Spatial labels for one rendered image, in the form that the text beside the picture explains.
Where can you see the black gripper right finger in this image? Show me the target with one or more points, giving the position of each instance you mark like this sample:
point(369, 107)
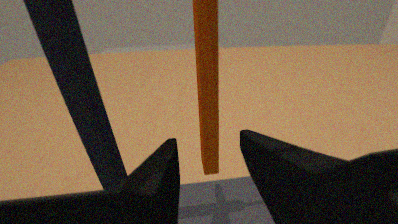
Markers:
point(301, 186)

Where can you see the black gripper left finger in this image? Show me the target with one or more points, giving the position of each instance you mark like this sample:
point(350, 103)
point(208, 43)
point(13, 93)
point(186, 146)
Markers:
point(148, 195)

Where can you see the orange handle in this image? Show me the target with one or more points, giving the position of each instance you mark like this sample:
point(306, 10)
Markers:
point(205, 13)

